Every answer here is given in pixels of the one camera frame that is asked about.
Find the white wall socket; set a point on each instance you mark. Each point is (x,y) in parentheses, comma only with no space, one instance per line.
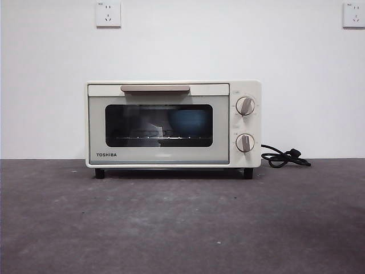
(354,15)
(108,14)

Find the blue ribbed bowl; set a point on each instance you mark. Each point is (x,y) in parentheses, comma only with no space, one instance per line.
(186,121)

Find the cream white toaster oven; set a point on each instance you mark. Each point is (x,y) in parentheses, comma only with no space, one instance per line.
(248,160)

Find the beige round oven knob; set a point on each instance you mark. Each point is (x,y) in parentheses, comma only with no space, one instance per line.
(245,106)
(245,142)

